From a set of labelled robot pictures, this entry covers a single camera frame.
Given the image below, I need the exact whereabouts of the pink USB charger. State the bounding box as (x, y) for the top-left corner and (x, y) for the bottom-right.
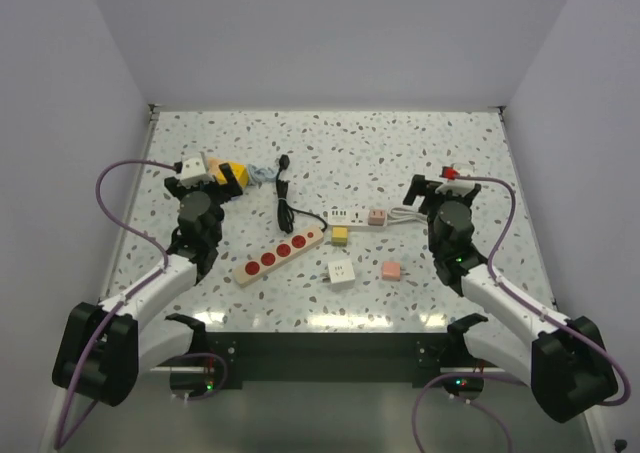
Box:
(381, 261), (403, 281)

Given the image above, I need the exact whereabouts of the wooden red-socket power strip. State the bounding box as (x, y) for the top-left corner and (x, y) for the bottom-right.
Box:
(233, 226), (324, 288)

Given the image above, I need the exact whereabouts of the yellow USB charger cube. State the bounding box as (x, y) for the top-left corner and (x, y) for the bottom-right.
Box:
(331, 226), (348, 246)

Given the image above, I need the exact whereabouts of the white cube socket adapter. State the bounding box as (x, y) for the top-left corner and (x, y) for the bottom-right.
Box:
(323, 258), (356, 289)

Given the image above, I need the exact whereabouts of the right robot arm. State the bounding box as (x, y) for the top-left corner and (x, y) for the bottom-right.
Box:
(403, 167), (630, 423)

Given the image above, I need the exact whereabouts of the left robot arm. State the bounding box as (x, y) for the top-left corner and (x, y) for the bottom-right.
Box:
(52, 154), (249, 406)

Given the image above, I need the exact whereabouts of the yellow cube socket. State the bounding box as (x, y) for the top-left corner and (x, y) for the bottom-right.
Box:
(216, 161), (249, 190)

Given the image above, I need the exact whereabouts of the beige cube socket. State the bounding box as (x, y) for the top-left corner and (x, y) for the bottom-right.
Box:
(207, 157), (224, 178)

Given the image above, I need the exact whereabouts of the pink plugged USB adapter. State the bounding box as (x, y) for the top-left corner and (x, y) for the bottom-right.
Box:
(367, 209), (387, 226)

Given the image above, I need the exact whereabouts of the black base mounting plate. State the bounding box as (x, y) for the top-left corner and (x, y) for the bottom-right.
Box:
(167, 313), (488, 392)

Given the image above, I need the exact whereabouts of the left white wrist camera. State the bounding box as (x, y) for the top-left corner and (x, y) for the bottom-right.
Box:
(178, 152), (211, 186)

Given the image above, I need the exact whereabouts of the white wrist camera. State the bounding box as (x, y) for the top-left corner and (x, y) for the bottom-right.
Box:
(440, 163), (475, 182)
(178, 152), (211, 186)

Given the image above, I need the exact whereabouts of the light blue coiled cable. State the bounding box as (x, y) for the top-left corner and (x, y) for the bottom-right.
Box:
(246, 162), (277, 187)

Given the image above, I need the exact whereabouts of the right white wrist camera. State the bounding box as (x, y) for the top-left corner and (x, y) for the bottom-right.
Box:
(440, 163), (475, 182)

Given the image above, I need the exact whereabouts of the black power cord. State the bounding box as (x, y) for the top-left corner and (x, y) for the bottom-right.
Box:
(274, 154), (328, 236)

